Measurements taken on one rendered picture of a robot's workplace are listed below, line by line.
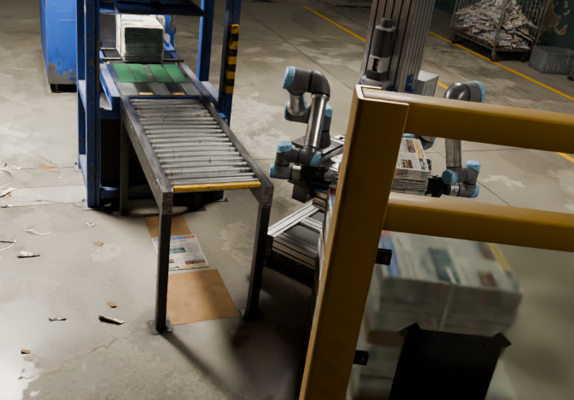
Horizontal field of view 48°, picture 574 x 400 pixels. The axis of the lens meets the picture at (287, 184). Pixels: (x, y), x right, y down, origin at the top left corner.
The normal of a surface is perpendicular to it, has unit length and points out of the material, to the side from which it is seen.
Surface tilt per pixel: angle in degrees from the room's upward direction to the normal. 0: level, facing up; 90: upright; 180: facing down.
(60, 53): 90
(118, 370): 0
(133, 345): 0
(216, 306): 0
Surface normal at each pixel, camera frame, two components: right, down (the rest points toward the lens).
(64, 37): 0.36, 0.44
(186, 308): 0.12, -0.89
